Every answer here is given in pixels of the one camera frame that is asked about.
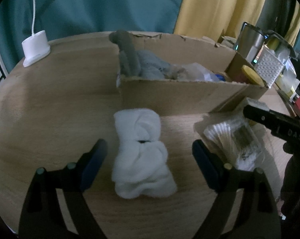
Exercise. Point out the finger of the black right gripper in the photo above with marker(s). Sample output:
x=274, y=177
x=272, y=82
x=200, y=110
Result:
x=281, y=125

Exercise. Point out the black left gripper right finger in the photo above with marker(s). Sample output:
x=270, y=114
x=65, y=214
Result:
x=257, y=216

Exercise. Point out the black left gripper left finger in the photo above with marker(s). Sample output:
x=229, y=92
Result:
x=41, y=215

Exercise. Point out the bag of cotton swabs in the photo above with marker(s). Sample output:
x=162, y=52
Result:
x=232, y=138

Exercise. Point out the yellow lidded red can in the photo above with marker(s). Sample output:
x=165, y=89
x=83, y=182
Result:
x=249, y=76

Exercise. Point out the white socks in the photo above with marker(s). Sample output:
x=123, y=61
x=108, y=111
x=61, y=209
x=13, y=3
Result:
x=140, y=167

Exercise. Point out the clear bag of snacks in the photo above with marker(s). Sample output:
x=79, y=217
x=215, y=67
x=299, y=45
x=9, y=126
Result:
x=194, y=72

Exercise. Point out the grey socks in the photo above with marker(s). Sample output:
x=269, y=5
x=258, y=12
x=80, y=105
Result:
x=141, y=63

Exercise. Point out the crumpled clear plastic bag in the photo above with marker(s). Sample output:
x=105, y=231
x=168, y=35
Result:
x=287, y=80

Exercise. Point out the white perforated plastic basket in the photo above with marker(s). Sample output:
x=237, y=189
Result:
x=267, y=66

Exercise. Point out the steel travel mug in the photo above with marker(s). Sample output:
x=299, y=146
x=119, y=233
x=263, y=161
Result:
x=249, y=42

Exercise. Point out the yellow curtain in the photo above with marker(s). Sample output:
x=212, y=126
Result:
x=216, y=18

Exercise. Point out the brown cardboard box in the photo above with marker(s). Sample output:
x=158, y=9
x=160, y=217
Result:
x=169, y=97

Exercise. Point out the white desk lamp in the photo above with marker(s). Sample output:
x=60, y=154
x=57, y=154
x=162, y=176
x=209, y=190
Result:
x=36, y=46

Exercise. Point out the teal curtain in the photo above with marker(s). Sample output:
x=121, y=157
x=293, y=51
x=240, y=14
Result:
x=63, y=18

